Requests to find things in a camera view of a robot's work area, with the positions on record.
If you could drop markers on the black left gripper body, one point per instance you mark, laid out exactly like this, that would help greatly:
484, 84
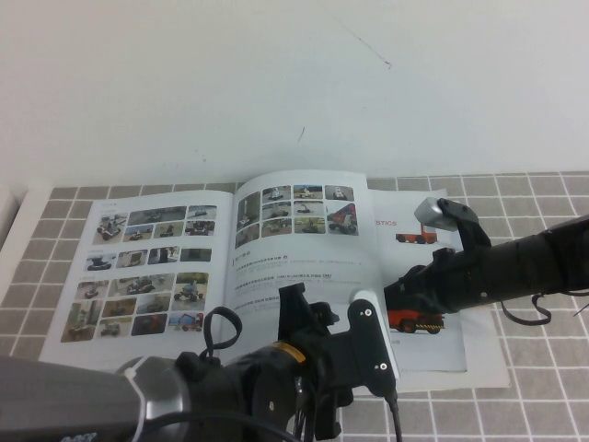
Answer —
329, 364

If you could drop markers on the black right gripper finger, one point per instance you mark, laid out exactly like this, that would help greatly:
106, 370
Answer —
416, 276
412, 299

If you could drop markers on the white photo book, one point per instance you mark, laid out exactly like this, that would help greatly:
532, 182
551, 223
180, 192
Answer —
152, 239

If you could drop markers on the black left camera bracket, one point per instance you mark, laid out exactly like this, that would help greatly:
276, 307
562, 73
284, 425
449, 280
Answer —
363, 340

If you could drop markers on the cream brochure with wood picture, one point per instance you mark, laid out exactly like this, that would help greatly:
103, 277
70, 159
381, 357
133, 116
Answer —
483, 359

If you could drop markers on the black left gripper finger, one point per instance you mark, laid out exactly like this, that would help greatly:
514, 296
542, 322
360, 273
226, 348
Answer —
293, 317
324, 320

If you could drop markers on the black right camera bracket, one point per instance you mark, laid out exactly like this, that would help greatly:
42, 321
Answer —
469, 230

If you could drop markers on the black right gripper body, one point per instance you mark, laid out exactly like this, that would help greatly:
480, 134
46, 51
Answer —
465, 281

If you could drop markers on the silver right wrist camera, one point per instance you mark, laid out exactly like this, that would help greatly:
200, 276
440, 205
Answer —
430, 214

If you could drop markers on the black camera bracket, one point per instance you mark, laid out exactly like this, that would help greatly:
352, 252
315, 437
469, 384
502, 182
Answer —
363, 340
469, 230

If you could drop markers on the grey checked tablecloth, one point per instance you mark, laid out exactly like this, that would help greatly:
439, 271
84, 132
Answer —
543, 368

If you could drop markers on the brochure with orange trucks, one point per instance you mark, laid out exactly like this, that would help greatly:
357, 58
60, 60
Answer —
423, 350

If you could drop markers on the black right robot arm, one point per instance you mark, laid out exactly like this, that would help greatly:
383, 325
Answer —
543, 262

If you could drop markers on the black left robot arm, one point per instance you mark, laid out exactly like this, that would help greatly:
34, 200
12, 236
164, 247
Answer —
69, 400

